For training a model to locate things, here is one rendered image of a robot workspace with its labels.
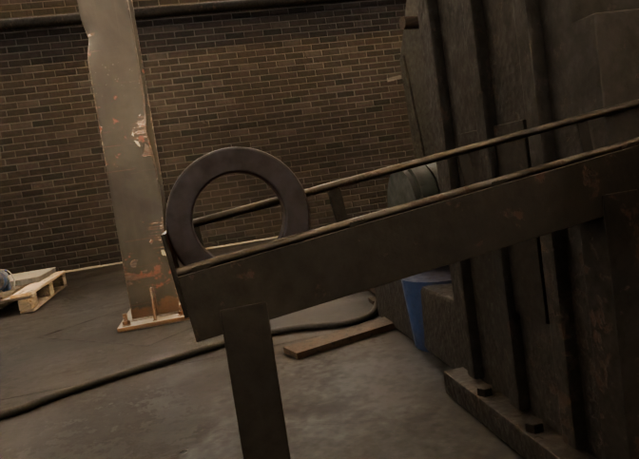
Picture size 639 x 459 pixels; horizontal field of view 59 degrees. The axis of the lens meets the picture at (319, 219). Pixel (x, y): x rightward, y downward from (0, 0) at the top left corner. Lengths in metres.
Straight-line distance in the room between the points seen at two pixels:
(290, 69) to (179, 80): 1.31
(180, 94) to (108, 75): 3.60
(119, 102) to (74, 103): 3.73
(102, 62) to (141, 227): 0.91
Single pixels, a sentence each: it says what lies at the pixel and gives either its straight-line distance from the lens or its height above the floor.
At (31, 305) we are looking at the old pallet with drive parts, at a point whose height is 0.05.
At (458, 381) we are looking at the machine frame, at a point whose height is 0.07.
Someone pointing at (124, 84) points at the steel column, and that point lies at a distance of 3.33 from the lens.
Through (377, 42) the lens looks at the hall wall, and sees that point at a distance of 7.36.
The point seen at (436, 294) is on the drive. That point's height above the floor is 0.24.
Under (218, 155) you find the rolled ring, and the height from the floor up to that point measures 0.72.
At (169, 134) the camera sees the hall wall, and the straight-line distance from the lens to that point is 6.86.
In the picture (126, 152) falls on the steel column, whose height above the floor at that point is 0.95.
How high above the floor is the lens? 0.68
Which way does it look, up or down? 4 degrees down
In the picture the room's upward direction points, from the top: 8 degrees counter-clockwise
